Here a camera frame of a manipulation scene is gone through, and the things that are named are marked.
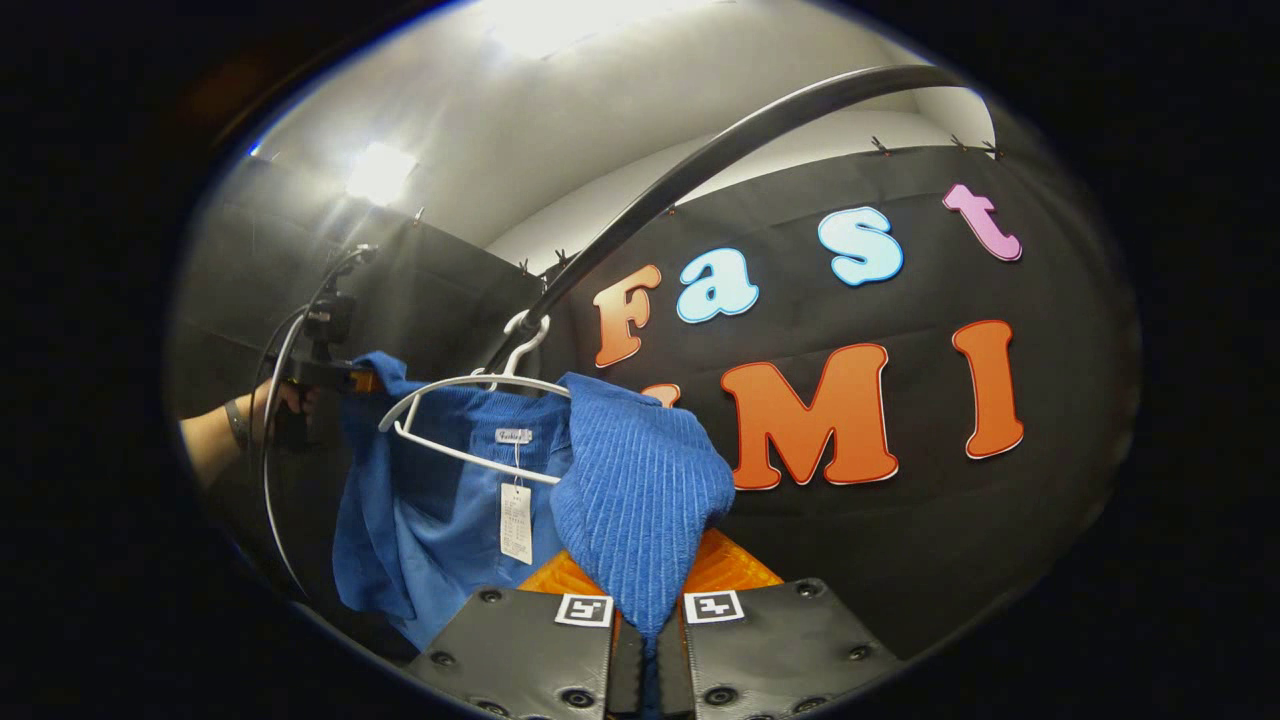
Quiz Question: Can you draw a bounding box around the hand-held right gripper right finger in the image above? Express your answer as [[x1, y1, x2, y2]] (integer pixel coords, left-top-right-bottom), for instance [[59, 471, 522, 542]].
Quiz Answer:
[[683, 530, 901, 720]]

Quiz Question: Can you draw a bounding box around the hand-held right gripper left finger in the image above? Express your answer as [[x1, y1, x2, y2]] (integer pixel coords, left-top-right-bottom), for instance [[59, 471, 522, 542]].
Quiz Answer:
[[405, 548, 616, 720]]

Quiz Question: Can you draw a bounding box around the black metal clothes rack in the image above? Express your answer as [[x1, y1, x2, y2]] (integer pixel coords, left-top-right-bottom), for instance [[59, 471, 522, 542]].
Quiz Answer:
[[480, 64, 966, 376]]

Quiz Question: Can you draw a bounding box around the large ceiling light panel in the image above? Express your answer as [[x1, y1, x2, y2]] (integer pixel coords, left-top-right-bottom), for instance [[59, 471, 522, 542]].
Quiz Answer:
[[480, 0, 723, 59]]

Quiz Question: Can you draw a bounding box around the white plastic clothes hanger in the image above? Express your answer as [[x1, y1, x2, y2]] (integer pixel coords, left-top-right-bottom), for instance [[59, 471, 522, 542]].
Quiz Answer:
[[378, 312, 573, 488]]

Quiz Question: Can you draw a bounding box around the small ceiling light panel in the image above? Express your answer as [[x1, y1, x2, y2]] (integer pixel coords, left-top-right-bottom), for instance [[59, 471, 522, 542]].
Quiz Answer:
[[345, 140, 419, 208]]

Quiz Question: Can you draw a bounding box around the black backdrop cloth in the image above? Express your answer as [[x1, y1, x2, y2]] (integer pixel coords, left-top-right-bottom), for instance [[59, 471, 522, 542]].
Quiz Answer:
[[170, 160, 549, 621], [530, 145, 1143, 663]]

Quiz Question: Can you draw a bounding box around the blue corduroy jacket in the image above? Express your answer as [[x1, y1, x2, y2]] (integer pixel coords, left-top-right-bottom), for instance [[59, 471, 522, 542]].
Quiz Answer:
[[332, 350, 736, 720]]

